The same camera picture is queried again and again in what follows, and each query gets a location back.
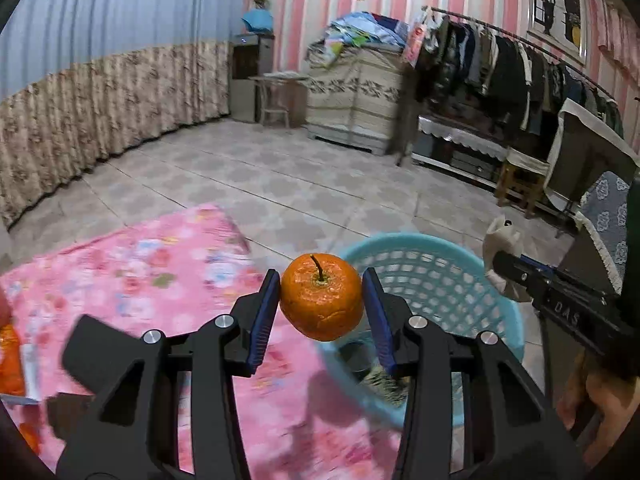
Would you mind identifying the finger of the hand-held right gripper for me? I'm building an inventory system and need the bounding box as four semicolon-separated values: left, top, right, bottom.
519;254;557;278
492;251;551;301

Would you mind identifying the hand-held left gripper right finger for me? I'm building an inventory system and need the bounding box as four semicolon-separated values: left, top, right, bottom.
361;267;586;480

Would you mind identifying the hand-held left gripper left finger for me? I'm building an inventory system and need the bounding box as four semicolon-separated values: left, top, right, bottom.
55;268;282;480

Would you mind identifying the brown paper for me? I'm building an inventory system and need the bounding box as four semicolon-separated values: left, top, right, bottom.
482;215;532;303

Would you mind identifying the orange tangerine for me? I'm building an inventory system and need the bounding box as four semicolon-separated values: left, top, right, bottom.
279;253;365;342

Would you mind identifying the teal plastic basket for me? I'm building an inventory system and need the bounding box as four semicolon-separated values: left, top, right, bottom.
315;232;524;431

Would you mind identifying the dark printed bag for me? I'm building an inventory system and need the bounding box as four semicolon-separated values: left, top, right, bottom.
362;362;412;407

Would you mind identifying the orange snack packet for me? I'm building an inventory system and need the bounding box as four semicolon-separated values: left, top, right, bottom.
0;324;27;397

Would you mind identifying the person's right hand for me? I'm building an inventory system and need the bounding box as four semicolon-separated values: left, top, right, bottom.
556;347;640;468

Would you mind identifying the blue lace cloth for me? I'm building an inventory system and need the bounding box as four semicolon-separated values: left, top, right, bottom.
574;170;632;295

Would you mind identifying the wooden stool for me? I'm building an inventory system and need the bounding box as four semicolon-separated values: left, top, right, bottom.
495;152;550;220

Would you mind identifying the cloth-covered dark board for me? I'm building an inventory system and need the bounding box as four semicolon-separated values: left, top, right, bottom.
544;97;640;221

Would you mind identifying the pink floral tablecloth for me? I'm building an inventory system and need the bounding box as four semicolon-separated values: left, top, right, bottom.
0;203;416;480

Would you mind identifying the low shelf with lace cloth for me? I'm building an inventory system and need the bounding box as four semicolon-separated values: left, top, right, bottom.
412;115;511;183

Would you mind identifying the row of hanging clothes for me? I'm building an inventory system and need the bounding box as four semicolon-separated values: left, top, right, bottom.
415;12;626;138

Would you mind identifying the cloth-covered cabinet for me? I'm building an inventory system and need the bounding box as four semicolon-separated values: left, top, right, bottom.
305;46;407;156

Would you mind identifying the water dispenser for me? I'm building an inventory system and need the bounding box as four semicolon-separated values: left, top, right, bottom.
231;32;276;123

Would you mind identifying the small side table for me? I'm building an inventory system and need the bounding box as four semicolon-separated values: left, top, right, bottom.
248;72;310;129

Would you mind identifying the pink hanging plastic bag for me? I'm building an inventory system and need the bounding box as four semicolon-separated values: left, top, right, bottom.
402;7;428;67

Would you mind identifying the metal clothes rack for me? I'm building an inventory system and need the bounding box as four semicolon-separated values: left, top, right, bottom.
430;6;618;101

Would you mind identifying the framed black white picture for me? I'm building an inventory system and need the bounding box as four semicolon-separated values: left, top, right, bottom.
527;0;590;65

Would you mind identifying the pile of clothes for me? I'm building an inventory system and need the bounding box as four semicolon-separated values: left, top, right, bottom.
307;11;418;68

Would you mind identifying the blue and floral curtain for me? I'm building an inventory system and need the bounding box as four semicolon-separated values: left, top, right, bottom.
0;0;246;228

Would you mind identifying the blue cloth cover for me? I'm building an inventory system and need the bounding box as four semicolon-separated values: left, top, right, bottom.
241;7;275;34

